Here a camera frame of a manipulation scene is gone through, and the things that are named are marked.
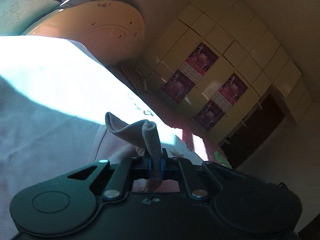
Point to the purple calendar poster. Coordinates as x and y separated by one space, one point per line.
200 57
232 87

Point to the beige wooden headboard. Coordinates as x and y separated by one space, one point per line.
100 30

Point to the orange striped pillow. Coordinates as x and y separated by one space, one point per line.
135 77

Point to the cream wardrobe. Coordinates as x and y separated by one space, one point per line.
200 27

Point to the floral blanket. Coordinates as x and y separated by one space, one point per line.
50 80

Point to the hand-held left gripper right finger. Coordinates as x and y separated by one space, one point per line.
161 167

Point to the pink knit garment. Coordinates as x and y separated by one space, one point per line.
125 132

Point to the dark brown door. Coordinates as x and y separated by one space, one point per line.
255 135

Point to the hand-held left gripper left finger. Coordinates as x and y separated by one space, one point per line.
149 167

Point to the green cloth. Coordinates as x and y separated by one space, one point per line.
221 158

